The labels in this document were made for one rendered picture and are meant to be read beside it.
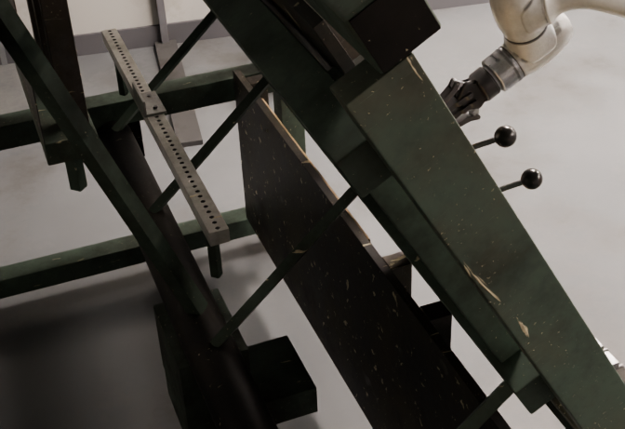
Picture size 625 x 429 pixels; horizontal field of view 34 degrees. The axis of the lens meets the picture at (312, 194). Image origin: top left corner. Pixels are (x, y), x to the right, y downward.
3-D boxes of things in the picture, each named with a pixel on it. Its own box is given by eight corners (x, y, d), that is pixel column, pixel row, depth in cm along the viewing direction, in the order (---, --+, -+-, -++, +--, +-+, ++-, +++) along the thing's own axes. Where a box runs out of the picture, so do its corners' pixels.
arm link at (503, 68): (493, 40, 233) (472, 57, 233) (513, 56, 226) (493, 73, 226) (509, 68, 239) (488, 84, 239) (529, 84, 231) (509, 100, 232)
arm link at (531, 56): (503, 62, 240) (488, 29, 229) (556, 20, 239) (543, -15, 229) (531, 88, 233) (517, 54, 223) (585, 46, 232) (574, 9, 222)
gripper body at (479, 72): (490, 84, 238) (459, 108, 238) (475, 59, 233) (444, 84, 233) (507, 97, 232) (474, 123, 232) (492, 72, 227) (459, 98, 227)
